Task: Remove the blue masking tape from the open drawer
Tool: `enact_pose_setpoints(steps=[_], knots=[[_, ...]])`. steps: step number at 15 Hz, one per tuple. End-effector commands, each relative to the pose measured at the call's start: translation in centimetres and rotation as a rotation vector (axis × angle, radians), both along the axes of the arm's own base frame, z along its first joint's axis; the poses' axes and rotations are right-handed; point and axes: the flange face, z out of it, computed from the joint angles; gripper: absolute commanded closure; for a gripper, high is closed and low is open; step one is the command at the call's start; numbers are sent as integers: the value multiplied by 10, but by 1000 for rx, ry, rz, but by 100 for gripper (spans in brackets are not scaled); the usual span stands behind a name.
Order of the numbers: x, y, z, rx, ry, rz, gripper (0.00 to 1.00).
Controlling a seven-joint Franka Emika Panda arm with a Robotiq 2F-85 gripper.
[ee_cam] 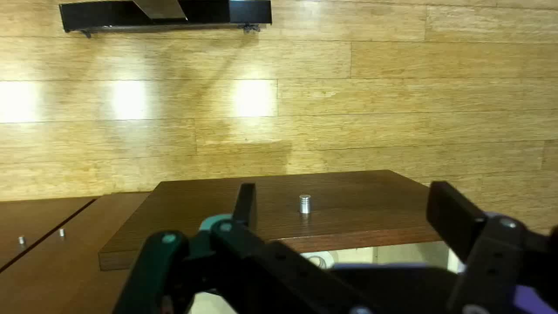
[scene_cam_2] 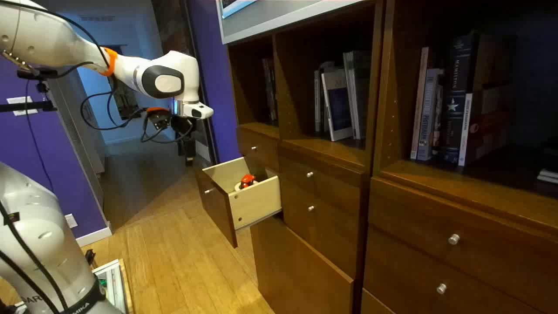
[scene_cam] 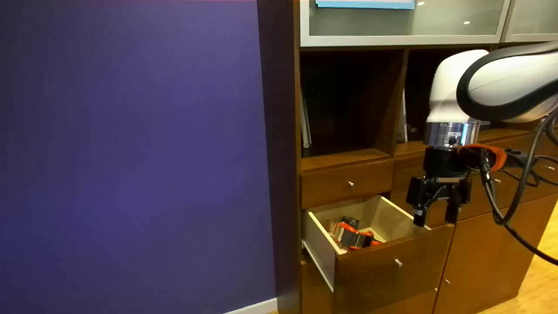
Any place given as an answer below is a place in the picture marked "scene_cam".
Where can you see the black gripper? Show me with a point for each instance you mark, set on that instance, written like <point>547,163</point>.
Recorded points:
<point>444,177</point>

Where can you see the red black tape dispenser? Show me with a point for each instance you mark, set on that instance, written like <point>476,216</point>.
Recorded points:
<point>345,235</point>

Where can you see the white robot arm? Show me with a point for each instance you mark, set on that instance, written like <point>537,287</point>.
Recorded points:
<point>512,85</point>

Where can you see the open wooden drawer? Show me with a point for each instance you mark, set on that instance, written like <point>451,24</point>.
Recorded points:
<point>376,247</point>

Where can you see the brown wooden cabinet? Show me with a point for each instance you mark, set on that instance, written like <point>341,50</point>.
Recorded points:
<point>345,104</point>

